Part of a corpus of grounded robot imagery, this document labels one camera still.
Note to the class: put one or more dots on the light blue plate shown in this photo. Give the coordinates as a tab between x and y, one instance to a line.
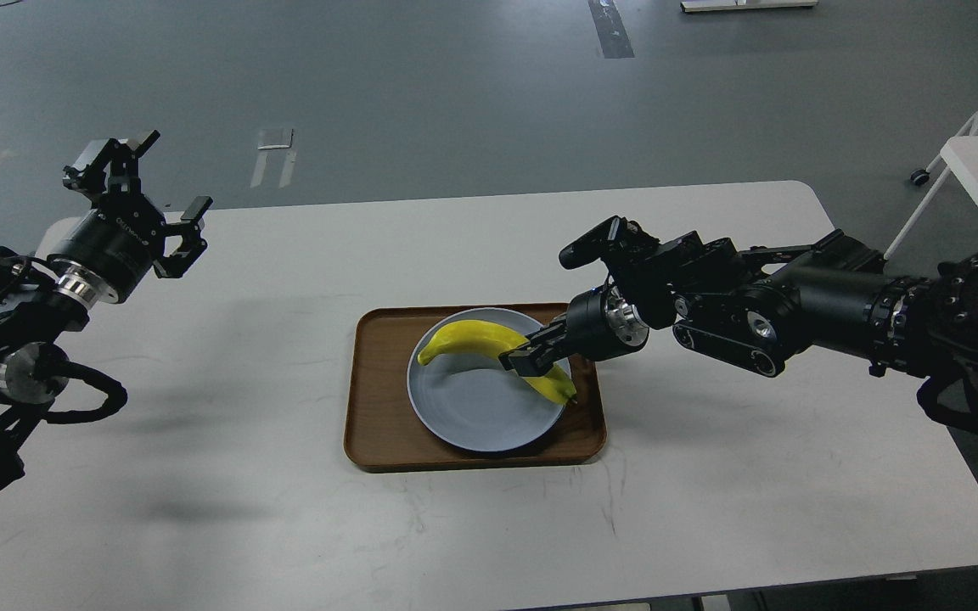
470	401

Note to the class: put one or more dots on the yellow banana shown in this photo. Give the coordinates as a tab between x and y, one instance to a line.
492	340

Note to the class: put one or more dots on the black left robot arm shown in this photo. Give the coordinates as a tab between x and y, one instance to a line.
39	383

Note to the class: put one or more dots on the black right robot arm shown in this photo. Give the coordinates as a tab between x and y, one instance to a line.
757	308

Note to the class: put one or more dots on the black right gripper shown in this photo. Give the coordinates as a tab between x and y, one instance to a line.
599	325

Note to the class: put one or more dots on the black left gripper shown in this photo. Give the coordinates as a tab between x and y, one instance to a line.
122	237

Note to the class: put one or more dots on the brown wooden tray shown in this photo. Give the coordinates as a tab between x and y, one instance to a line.
384	435

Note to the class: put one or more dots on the white board on floor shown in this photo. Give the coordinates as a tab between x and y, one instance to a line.
712	6

